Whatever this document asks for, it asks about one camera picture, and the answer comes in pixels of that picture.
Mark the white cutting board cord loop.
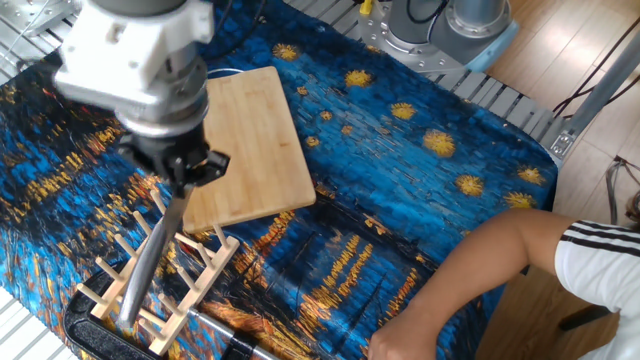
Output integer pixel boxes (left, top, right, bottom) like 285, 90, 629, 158
206, 66, 247, 80

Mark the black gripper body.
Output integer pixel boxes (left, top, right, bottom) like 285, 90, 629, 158
121, 123, 212, 186

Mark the person's bare forearm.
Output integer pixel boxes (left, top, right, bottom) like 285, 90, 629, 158
394, 207, 577, 347

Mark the steel cleaver knife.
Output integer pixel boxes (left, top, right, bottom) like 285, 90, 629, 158
115, 182, 195, 332

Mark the white striped T-shirt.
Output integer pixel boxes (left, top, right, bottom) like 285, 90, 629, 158
553, 218, 640, 360

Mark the wooden cutting board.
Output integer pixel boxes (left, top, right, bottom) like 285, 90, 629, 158
181, 65, 318, 236

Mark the tangled black floor cable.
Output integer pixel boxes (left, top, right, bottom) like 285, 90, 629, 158
551, 13, 640, 121

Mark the person's bare hand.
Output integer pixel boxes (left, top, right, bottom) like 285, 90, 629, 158
367, 318, 437, 360

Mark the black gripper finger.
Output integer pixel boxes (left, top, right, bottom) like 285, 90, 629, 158
117, 141, 174, 183
188, 149, 232, 187

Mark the starry night painting tablecloth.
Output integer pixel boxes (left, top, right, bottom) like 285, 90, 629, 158
0, 0, 560, 360

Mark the aluminium frame bar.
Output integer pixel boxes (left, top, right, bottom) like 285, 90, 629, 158
548, 29, 640, 162

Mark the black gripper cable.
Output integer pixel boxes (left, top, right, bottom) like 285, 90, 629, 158
212, 0, 267, 57

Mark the wooden peg dish rack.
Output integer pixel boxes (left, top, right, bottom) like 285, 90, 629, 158
74, 188, 242, 358

